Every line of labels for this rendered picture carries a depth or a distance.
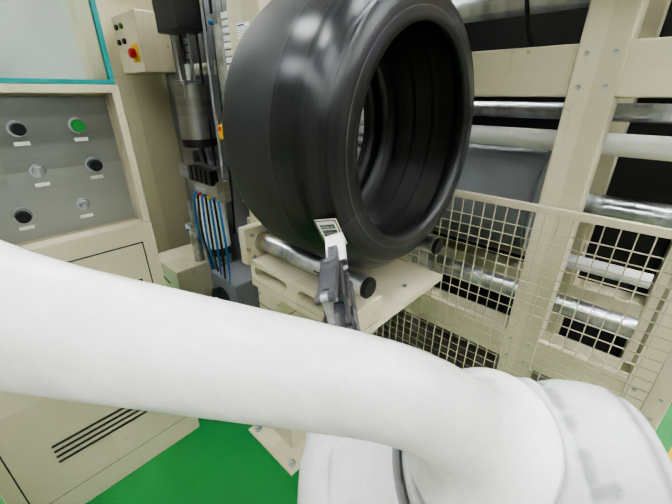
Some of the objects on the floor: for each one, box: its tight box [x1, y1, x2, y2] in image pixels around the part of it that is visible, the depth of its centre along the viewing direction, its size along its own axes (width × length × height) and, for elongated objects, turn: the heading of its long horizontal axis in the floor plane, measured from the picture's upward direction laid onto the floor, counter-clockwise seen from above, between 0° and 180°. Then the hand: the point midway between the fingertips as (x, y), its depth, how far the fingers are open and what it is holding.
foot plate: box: [249, 425, 306, 476], centre depth 140 cm, size 27×27×2 cm
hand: (335, 251), depth 54 cm, fingers closed
